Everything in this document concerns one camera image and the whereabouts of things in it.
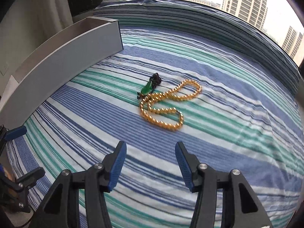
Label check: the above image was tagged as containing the amber bead necklace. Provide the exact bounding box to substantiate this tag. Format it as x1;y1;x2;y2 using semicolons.
138;79;203;132

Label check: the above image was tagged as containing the green jade pendant black cord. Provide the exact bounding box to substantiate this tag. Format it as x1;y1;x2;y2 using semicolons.
136;73;163;101

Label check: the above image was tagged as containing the white cardboard box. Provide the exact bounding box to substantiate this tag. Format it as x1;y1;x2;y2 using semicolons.
1;16;123;129

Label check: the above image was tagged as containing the white curtain left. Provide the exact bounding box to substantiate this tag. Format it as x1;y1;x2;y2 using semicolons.
1;0;73;61

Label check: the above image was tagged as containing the striped blue green bedsheet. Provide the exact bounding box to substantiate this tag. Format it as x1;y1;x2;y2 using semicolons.
7;0;303;227

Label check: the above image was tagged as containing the white wall socket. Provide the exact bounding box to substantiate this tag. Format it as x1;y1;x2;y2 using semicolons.
0;62;9;76

